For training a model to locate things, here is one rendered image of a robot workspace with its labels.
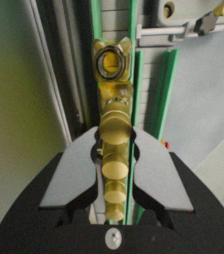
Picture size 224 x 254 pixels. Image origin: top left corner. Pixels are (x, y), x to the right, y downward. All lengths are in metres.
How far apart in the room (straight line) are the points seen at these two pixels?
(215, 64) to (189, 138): 0.34
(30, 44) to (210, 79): 0.59
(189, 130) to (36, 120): 0.64
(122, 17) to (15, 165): 0.37
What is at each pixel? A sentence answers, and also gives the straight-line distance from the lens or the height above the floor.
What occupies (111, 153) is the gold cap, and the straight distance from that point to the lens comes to 0.16.
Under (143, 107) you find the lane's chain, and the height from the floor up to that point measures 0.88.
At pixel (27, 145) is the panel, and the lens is 0.21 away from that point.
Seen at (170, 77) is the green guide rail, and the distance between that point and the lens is 0.32.
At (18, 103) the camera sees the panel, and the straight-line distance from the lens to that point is 0.20.
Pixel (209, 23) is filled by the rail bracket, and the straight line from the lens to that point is 0.29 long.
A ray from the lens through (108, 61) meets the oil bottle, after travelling 0.20.
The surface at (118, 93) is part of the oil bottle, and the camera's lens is 0.18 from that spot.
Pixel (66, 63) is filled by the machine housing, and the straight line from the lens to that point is 0.47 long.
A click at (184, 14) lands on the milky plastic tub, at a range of 0.54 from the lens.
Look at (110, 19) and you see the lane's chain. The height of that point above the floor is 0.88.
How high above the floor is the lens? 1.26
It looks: 59 degrees down
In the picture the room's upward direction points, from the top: 176 degrees counter-clockwise
